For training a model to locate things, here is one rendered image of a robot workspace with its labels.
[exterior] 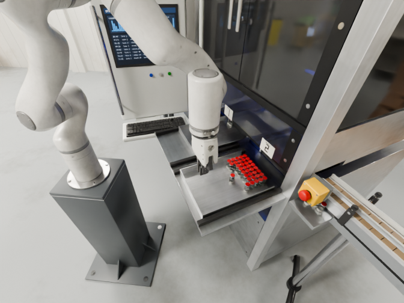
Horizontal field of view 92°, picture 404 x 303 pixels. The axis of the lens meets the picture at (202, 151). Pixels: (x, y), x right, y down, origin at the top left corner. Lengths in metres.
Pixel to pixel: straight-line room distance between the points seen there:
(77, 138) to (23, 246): 1.41
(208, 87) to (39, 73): 0.50
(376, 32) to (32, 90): 0.91
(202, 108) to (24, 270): 1.84
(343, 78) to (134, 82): 1.14
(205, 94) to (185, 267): 1.39
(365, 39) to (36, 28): 0.75
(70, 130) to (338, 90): 0.92
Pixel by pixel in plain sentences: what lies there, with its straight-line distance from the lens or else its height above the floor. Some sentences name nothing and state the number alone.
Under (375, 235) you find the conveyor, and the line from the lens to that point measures 0.94.
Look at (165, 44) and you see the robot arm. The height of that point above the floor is 1.48.
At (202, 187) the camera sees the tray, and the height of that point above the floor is 0.88.
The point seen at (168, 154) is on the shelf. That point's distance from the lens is 1.06.
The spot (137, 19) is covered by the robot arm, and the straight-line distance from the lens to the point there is 0.48.
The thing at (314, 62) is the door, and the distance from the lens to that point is 0.72.
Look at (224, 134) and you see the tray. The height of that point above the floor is 0.88.
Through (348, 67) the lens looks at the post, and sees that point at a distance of 0.65.
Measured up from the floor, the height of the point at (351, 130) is 1.20.
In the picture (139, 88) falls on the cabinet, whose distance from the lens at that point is 1.43.
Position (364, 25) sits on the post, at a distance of 0.64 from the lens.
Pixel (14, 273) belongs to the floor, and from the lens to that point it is 2.10.
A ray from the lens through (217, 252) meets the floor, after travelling 1.70.
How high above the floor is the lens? 1.58
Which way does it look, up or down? 41 degrees down
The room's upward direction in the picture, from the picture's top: 1 degrees clockwise
